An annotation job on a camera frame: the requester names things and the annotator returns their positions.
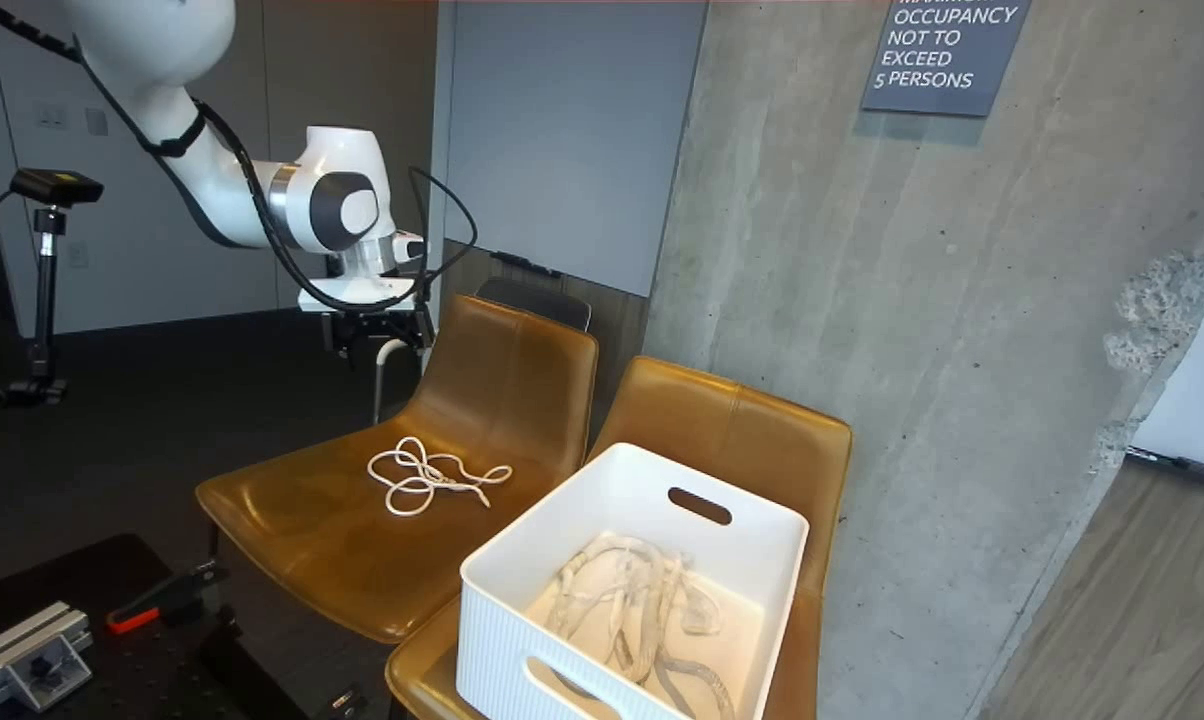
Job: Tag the white plastic basket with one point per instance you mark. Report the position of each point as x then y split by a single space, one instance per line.
601 493

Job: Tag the white panel black ledge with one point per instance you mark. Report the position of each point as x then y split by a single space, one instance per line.
1203 384

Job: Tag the black camera on stand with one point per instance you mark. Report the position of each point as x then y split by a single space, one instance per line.
59 184

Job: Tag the orange black clamp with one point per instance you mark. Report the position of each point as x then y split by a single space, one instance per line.
160 603

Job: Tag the white wall switch plate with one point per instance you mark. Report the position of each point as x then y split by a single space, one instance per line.
96 123

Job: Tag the grey occupancy sign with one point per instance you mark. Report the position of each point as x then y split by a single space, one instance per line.
944 52

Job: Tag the black perforated mounting board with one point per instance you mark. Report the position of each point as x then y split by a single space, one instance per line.
160 665

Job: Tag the black camera stand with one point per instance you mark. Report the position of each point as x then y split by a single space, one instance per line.
43 292

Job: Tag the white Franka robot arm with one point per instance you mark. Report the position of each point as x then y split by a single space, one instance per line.
344 205

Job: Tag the aluminium extrusion rail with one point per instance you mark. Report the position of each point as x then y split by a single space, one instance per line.
20 655

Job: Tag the mustard leather chair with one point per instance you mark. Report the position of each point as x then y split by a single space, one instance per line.
307 535
745 424

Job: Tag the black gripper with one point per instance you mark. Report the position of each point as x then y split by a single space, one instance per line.
353 333

